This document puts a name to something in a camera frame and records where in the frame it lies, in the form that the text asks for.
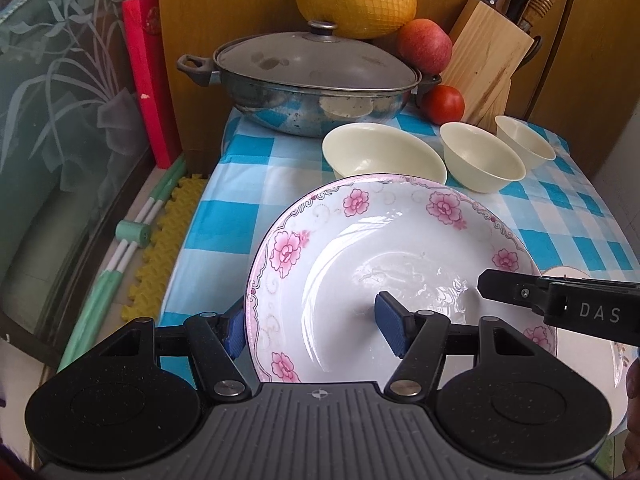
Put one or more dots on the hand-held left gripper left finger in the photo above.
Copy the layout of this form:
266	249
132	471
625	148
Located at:
235	332

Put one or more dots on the etched glass door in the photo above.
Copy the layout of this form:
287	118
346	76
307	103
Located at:
55	110

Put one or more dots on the red apple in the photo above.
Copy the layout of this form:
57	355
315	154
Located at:
425	45

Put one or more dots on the wooden knife block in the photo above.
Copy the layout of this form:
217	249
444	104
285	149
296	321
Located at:
487	60

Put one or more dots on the large cream bowl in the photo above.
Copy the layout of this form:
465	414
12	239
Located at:
380	152

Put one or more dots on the blue checked tablecloth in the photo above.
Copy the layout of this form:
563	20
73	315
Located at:
240	185

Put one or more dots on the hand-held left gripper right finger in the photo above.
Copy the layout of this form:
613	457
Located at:
392	322

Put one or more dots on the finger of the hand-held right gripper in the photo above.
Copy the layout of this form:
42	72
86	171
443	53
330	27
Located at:
505	287

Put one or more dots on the glass pot lid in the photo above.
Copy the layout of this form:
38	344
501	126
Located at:
300	62

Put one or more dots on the wooden cabinet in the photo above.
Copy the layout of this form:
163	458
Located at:
225	5

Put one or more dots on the yellow foam mat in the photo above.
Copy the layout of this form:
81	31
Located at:
165	245

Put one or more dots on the red board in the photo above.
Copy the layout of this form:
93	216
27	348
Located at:
147	80

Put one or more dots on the small cream bowl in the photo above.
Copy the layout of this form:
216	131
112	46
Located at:
525	142
480	160

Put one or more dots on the large pink floral plate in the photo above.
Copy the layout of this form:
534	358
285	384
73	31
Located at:
340	260

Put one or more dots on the red tomato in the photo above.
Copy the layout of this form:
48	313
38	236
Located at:
443	105

